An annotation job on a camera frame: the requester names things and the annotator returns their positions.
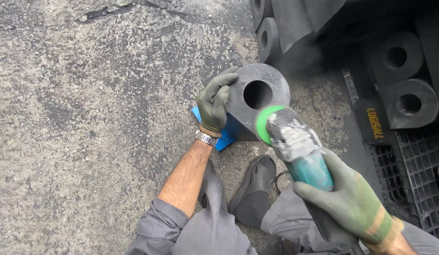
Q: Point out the person's right hand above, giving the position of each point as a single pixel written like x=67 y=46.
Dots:
x=354 y=205

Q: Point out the person's left hand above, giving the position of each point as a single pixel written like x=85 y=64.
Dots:
x=212 y=106

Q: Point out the grey rubber cylinder with hole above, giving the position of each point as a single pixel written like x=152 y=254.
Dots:
x=240 y=113

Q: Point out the teal angle grinder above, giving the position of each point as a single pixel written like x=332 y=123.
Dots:
x=297 y=145

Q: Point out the silver metal wristwatch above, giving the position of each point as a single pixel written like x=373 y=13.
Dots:
x=206 y=137

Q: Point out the blue flat board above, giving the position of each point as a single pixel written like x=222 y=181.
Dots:
x=226 y=136

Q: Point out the person's grey right trouser leg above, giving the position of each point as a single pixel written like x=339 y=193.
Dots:
x=287 y=219

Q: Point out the person's grey trouser leg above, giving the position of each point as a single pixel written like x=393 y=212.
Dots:
x=287 y=219
x=209 y=226

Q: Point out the black plastic pallet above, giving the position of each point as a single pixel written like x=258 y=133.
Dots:
x=418 y=166

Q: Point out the black rubber cylinder with hole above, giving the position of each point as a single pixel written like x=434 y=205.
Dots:
x=395 y=56
x=268 y=40
x=258 y=10
x=411 y=104

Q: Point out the black rubber slab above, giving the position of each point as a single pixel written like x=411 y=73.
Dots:
x=434 y=63
x=297 y=21

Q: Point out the person's grey left trouser leg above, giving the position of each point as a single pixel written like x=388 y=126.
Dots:
x=209 y=226

